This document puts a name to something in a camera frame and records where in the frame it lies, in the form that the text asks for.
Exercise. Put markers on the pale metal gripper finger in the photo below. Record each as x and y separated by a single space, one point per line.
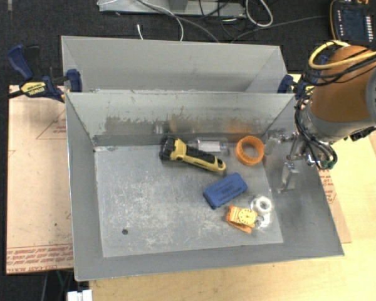
271 144
288 177

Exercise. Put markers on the small clear plastic piece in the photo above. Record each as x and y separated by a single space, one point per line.
264 222

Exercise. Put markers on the clear plastic bottle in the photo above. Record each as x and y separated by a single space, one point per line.
211 145

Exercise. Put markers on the orange and yellow toy dial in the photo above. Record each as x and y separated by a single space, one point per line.
242 216

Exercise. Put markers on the blue whiteboard eraser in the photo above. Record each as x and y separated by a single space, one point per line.
225 190

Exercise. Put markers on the yellow and black flashlight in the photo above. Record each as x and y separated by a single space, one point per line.
188 154

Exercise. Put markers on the grey metal bin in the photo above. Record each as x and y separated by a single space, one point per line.
175 199

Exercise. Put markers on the brown cardboard board, red print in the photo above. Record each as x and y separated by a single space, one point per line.
34 183

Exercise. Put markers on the black cylinder on white bracket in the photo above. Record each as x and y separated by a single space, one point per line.
362 133

